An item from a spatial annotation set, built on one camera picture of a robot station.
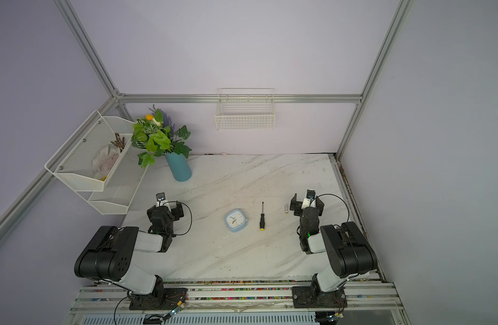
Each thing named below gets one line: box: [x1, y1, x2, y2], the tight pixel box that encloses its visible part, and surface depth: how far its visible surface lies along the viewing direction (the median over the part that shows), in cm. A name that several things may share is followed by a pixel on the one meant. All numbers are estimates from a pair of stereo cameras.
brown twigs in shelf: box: [110, 132, 126, 154], surface depth 84 cm
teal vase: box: [164, 151, 193, 183], surface depth 111 cm
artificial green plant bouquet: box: [131, 104, 193, 168], surface depth 85 cm
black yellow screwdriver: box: [259, 201, 266, 231], surface depth 95 cm
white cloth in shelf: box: [92, 143, 122, 181], surface depth 79 cm
